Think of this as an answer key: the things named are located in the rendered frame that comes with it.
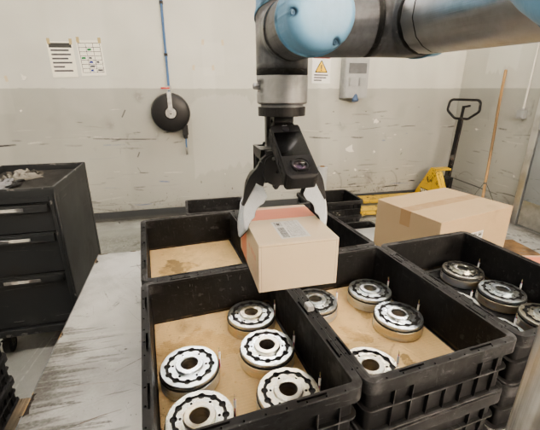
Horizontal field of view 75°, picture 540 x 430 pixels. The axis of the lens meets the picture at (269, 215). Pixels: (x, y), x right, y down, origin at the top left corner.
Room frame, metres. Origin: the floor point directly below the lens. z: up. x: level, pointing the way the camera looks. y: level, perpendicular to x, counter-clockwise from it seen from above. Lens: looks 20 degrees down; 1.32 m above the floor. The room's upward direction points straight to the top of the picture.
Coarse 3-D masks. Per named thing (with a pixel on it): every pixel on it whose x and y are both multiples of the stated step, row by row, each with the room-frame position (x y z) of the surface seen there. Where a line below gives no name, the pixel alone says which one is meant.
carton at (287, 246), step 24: (264, 216) 0.56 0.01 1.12; (288, 216) 0.56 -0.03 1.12; (312, 216) 0.56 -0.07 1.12; (264, 240) 0.46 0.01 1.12; (288, 240) 0.46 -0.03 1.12; (312, 240) 0.46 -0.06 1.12; (336, 240) 0.47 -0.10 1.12; (264, 264) 0.44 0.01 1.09; (288, 264) 0.45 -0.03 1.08; (312, 264) 0.46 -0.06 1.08; (336, 264) 0.47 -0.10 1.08; (264, 288) 0.44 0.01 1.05; (288, 288) 0.45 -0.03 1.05
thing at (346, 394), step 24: (144, 288) 0.64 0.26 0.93; (144, 312) 0.55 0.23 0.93; (144, 336) 0.49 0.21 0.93; (144, 360) 0.43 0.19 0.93; (336, 360) 0.44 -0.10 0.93; (144, 384) 0.39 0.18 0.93; (360, 384) 0.39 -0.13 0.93; (144, 408) 0.35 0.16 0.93; (264, 408) 0.35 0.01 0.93; (288, 408) 0.35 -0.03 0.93; (312, 408) 0.35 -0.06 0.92; (336, 408) 0.37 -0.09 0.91
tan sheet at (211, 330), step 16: (176, 320) 0.67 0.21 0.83; (192, 320) 0.67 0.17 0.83; (208, 320) 0.67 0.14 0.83; (224, 320) 0.67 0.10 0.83; (160, 336) 0.61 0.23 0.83; (176, 336) 0.61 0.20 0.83; (192, 336) 0.61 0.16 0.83; (208, 336) 0.61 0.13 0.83; (224, 336) 0.61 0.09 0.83; (160, 352) 0.56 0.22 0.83; (224, 352) 0.56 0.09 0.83; (224, 368) 0.52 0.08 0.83; (240, 368) 0.52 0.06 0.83; (304, 368) 0.52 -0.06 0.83; (224, 384) 0.48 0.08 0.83; (240, 384) 0.48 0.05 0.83; (256, 384) 0.48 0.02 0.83; (160, 400) 0.45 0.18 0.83; (240, 400) 0.45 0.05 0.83; (256, 400) 0.45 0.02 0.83; (160, 416) 0.42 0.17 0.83
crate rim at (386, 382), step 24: (408, 264) 0.74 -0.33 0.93; (312, 312) 0.55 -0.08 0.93; (480, 312) 0.55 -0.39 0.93; (336, 336) 0.49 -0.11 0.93; (504, 336) 0.49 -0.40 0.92; (432, 360) 0.43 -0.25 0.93; (456, 360) 0.43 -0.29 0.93; (480, 360) 0.45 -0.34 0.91; (384, 384) 0.39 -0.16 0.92; (408, 384) 0.41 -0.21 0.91
